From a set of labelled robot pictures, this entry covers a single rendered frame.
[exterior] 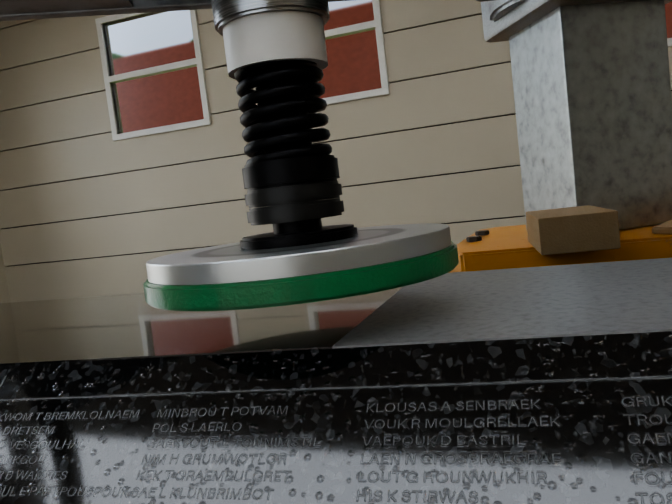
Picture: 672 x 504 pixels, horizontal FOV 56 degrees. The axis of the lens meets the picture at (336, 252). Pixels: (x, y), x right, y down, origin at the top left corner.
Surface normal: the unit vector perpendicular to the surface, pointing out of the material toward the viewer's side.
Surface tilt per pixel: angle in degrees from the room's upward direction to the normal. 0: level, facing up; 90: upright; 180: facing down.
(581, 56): 90
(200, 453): 45
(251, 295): 90
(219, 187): 90
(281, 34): 90
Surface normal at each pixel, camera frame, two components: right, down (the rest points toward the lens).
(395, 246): 0.55, 0.00
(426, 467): -0.26, -0.62
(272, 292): -0.10, 0.10
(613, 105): 0.17, 0.07
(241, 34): -0.54, 0.14
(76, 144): -0.32, 0.12
